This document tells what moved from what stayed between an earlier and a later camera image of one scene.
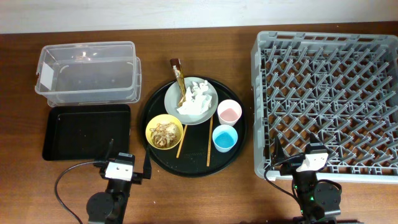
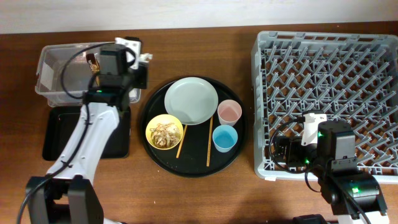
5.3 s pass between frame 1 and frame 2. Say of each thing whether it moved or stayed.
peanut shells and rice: stayed
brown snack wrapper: moved
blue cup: stayed
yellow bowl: stayed
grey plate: stayed
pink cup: stayed
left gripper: moved
